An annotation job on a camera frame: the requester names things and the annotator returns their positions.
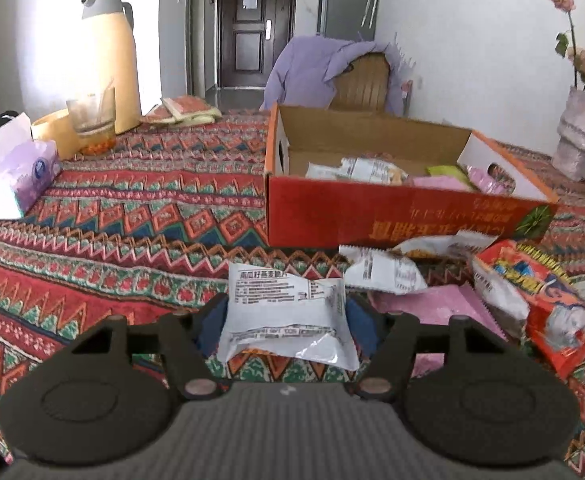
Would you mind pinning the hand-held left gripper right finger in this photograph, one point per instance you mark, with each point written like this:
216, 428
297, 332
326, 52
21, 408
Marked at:
361, 322

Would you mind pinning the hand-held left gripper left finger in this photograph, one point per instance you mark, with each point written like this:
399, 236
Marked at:
211, 322

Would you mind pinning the white snack packet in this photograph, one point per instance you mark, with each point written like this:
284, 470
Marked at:
357, 170
382, 270
282, 310

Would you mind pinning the red cardboard box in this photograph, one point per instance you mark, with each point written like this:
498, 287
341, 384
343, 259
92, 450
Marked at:
372, 215

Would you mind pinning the pink snack packet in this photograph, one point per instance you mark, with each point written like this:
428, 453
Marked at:
490, 180
437, 307

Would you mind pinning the patterned red tablecloth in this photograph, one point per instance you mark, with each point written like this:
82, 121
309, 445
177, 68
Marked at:
122, 210

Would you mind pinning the green snack packet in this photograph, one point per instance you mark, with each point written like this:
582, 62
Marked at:
447, 175

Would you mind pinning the red snack packet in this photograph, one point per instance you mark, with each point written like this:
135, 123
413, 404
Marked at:
537, 300

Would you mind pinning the folded patterned placemats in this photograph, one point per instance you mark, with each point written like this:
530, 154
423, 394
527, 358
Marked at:
187, 107

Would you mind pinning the glass cup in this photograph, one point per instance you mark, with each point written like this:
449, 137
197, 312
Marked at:
92, 120

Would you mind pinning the wooden chair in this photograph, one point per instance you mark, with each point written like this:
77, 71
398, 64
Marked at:
365, 85

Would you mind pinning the purple tissue pack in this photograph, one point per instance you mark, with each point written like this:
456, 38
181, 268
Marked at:
15, 175

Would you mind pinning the beige cup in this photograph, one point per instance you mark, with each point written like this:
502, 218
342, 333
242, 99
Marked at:
55, 132

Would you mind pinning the purple jacket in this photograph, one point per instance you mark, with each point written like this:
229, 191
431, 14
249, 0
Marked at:
302, 70

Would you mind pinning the beige thermos jug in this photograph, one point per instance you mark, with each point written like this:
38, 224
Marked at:
112, 60

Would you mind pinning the pale pink vase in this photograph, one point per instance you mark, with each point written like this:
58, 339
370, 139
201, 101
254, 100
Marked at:
578, 135

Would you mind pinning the dark brown door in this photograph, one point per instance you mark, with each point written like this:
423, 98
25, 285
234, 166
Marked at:
255, 25

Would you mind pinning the grey fridge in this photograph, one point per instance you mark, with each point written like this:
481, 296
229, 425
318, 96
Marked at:
345, 5

